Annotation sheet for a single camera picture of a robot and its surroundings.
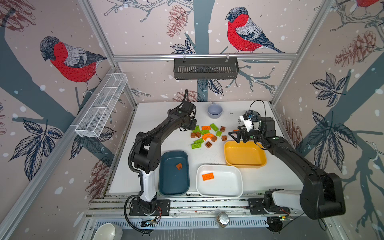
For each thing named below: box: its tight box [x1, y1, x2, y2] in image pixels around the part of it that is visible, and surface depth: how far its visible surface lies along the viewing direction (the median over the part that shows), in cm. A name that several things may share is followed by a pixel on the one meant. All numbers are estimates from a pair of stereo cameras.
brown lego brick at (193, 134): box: [190, 132, 201, 138], surface depth 103 cm
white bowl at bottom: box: [92, 222, 123, 240], surface depth 65 cm
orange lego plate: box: [202, 172, 215, 181], surface depth 85 cm
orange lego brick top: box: [201, 126, 212, 131], surface depth 107 cm
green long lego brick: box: [191, 143, 202, 149], surface depth 97 cm
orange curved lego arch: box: [202, 133, 215, 141], surface depth 102 cm
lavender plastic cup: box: [207, 101, 223, 119], surface depth 113 cm
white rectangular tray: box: [196, 164, 244, 198], surface depth 83 cm
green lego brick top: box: [210, 123, 219, 132], surface depth 109 cm
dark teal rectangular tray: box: [158, 150, 190, 197], surface depth 85 cm
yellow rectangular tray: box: [224, 140, 267, 169], surface depth 93 cm
